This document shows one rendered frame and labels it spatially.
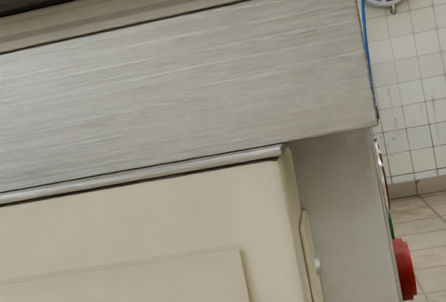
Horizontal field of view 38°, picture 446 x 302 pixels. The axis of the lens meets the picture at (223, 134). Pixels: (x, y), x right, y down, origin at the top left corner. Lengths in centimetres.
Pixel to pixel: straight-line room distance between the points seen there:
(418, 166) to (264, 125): 425
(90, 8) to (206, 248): 9
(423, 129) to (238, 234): 424
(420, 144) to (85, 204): 426
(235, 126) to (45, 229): 7
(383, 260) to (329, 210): 3
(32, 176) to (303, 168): 10
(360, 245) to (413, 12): 420
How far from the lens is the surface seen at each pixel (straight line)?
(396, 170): 444
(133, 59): 22
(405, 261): 32
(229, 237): 21
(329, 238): 26
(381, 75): 439
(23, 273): 23
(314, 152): 25
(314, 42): 21
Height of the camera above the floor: 86
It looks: 3 degrees down
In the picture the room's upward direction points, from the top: 11 degrees counter-clockwise
